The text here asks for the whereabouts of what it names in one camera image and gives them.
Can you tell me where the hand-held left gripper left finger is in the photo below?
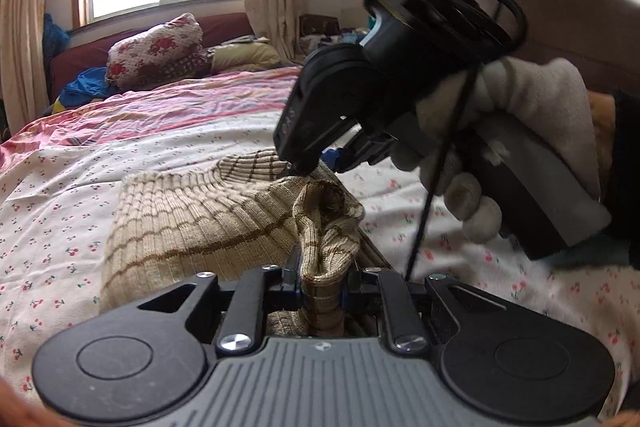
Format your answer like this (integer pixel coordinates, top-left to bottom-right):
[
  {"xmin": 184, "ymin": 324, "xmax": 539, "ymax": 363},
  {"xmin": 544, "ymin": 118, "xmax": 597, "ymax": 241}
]
[{"xmin": 137, "ymin": 252, "xmax": 306, "ymax": 355}]

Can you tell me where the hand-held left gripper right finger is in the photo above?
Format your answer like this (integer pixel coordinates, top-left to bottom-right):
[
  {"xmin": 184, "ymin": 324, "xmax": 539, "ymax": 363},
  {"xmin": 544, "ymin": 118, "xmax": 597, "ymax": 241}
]
[{"xmin": 345, "ymin": 267, "xmax": 508, "ymax": 355}]

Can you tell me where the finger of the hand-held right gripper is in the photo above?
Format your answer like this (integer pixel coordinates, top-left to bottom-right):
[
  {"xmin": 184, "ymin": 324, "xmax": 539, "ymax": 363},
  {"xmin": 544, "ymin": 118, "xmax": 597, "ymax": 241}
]
[
  {"xmin": 273, "ymin": 87, "xmax": 358, "ymax": 174},
  {"xmin": 324, "ymin": 129, "xmax": 398, "ymax": 174}
]

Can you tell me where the beige striped knit sweater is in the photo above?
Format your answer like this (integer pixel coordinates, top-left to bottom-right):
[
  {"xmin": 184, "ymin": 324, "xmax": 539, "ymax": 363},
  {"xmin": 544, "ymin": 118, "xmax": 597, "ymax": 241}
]
[{"xmin": 97, "ymin": 147, "xmax": 396, "ymax": 338}]

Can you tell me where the person's right hand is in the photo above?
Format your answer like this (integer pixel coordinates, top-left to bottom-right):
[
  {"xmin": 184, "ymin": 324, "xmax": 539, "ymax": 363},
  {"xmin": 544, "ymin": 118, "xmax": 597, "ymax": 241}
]
[{"xmin": 391, "ymin": 57, "xmax": 612, "ymax": 244}]

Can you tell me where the cluttered bedside table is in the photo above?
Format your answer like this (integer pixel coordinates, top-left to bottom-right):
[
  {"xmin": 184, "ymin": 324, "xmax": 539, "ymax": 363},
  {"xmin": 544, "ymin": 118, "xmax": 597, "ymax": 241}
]
[{"xmin": 299, "ymin": 26, "xmax": 376, "ymax": 60}]

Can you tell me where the dark brown box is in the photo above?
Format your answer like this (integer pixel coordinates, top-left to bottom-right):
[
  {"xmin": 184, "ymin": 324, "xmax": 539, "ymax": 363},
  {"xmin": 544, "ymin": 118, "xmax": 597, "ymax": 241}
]
[{"xmin": 299, "ymin": 13, "xmax": 341, "ymax": 36}]

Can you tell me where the olive yellow pillow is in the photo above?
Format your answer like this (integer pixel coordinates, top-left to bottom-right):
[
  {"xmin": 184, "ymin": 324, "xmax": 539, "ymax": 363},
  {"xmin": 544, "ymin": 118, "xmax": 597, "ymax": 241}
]
[{"xmin": 210, "ymin": 41, "xmax": 283, "ymax": 75}]

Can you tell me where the dark plaid pillow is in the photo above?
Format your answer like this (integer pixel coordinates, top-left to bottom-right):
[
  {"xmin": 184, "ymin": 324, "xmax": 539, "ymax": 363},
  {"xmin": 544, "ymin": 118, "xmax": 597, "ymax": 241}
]
[{"xmin": 165, "ymin": 49, "xmax": 216, "ymax": 80}]

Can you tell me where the red floral pillow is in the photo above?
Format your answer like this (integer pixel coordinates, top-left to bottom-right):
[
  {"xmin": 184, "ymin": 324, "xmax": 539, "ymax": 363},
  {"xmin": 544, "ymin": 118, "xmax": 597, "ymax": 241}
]
[{"xmin": 106, "ymin": 13, "xmax": 203, "ymax": 85}]

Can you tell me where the dark brown headboard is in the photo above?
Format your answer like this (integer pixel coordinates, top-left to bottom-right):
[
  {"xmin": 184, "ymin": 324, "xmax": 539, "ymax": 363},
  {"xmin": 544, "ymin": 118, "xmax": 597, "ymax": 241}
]
[{"xmin": 425, "ymin": 0, "xmax": 640, "ymax": 108}]

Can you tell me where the blue and yellow garment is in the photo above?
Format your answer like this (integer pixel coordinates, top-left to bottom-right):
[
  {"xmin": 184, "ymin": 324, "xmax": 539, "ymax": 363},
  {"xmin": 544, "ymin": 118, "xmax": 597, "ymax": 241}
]
[{"xmin": 55, "ymin": 67, "xmax": 118, "ymax": 108}]

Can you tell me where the floral pink bedsheet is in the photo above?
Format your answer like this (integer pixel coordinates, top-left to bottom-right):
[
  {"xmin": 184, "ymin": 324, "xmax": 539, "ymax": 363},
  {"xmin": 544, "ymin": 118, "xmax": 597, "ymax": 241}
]
[{"xmin": 0, "ymin": 64, "xmax": 631, "ymax": 408}]

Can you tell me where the dark red daybed backrest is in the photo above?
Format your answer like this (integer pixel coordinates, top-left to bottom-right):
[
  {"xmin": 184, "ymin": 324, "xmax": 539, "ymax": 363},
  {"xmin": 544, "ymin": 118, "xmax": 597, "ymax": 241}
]
[{"xmin": 47, "ymin": 12, "xmax": 256, "ymax": 102}]

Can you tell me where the blue bag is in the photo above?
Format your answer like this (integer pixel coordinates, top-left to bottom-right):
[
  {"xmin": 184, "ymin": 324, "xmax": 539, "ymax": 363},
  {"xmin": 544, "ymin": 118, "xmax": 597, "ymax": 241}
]
[{"xmin": 42, "ymin": 13, "xmax": 71, "ymax": 68}]

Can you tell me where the black cable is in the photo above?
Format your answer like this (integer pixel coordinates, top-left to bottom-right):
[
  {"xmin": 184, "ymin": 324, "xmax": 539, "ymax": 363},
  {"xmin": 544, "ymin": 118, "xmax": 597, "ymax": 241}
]
[{"xmin": 357, "ymin": 0, "xmax": 529, "ymax": 282}]

